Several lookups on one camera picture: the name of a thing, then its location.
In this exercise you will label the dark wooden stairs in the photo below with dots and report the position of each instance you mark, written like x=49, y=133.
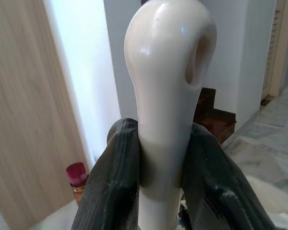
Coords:
x=218, y=119

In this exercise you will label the beige broom with purple bristles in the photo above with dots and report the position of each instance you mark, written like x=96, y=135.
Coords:
x=165, y=72

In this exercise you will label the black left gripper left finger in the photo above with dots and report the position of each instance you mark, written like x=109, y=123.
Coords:
x=115, y=179

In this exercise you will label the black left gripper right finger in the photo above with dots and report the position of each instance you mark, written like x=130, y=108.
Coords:
x=213, y=187

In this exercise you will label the cream louvered door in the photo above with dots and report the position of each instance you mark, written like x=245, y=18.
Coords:
x=278, y=48

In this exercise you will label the pink capped gold can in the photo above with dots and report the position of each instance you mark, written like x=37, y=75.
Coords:
x=75, y=175

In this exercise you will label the light wooden cabinet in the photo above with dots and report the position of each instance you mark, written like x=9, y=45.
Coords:
x=26, y=95

